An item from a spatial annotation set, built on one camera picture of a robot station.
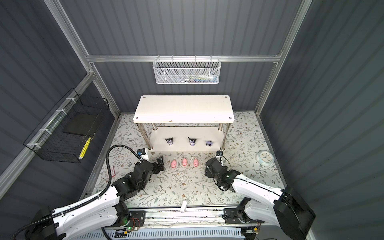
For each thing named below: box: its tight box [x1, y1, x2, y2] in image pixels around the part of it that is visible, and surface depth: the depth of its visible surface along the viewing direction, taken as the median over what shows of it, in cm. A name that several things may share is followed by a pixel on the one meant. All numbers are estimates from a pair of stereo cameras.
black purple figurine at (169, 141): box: [164, 137, 174, 146], surface depth 93 cm
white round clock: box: [255, 149, 275, 166], surface depth 93 cm
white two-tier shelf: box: [132, 95, 235, 152], surface depth 82 cm
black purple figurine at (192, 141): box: [188, 137, 197, 146], surface depth 93 cm
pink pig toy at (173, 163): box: [170, 158, 177, 168], surface depth 93 cm
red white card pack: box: [110, 165, 116, 178], surface depth 91 cm
